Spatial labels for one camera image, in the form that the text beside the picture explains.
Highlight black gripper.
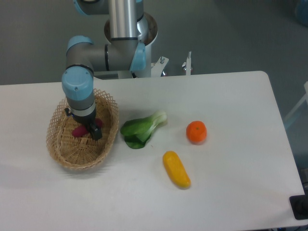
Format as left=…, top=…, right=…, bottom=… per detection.
left=64, top=108, right=103, bottom=141

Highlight purple sweet potato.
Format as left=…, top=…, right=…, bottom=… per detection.
left=72, top=118, right=103, bottom=138

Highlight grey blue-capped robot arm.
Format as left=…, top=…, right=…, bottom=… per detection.
left=62, top=0, right=147, bottom=141

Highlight woven wicker basket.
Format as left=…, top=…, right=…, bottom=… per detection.
left=46, top=89, right=119, bottom=170

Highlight green bok choy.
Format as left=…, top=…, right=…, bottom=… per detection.
left=120, top=111, right=167, bottom=149

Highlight yellow squash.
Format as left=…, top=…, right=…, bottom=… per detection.
left=163, top=151, right=191, bottom=189

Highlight orange tangerine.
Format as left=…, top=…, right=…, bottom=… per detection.
left=186, top=121, right=207, bottom=143

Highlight black device at table edge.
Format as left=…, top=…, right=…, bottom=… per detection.
left=289, top=195, right=308, bottom=220

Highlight white metal base frame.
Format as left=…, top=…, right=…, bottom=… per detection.
left=94, top=51, right=193, bottom=79

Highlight white frame right edge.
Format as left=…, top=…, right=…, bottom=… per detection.
left=283, top=82, right=308, bottom=123

